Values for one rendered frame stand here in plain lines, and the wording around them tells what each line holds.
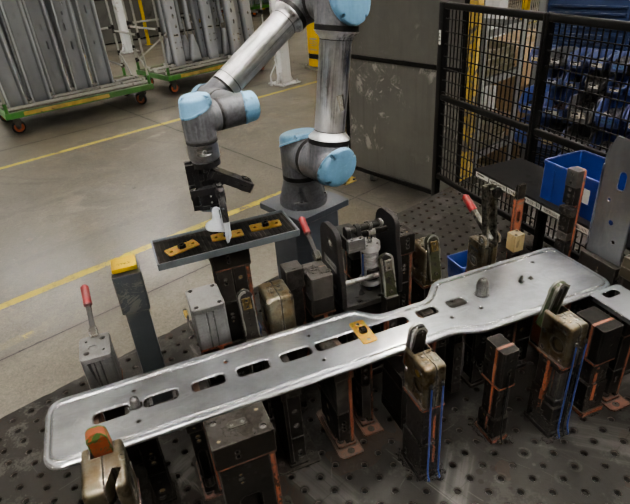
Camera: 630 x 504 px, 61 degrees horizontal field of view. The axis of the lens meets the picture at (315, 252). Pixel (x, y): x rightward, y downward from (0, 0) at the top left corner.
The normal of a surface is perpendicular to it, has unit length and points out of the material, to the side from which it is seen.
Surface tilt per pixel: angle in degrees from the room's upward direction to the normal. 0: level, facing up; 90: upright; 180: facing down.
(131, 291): 90
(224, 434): 0
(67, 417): 0
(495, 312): 0
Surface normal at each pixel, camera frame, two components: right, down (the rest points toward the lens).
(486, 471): -0.07, -0.86
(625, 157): -0.92, 0.25
